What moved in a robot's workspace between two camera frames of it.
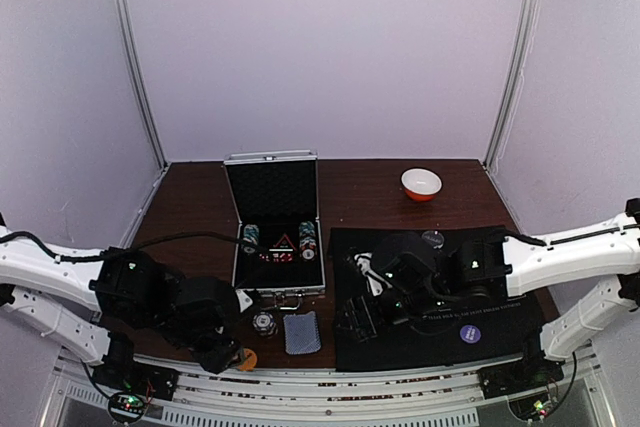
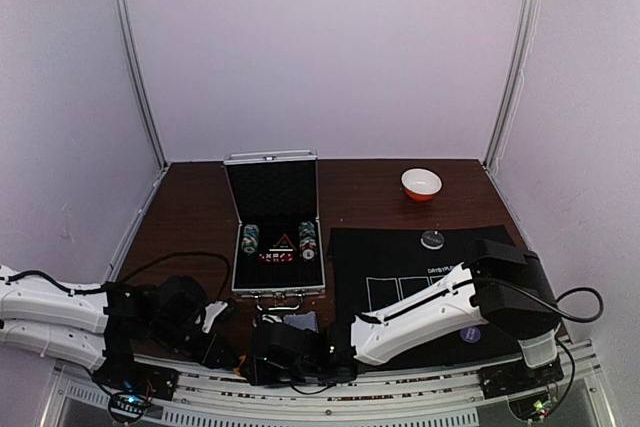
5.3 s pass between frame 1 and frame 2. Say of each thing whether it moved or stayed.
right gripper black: moved
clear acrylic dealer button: stayed
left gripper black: stayed
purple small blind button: stayed
